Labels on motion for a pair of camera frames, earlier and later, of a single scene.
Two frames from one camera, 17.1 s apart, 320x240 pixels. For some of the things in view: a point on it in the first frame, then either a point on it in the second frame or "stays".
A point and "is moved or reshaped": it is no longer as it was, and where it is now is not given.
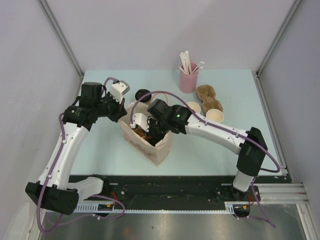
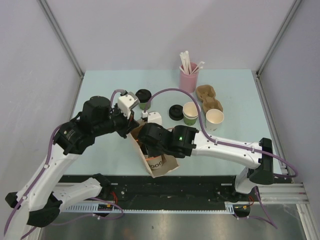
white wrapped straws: [186, 63] stays
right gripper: [150, 133] to [152, 152]
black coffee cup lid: [145, 99] stays
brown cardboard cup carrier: [206, 94] stays
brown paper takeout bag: [156, 154] is moved or reshaped
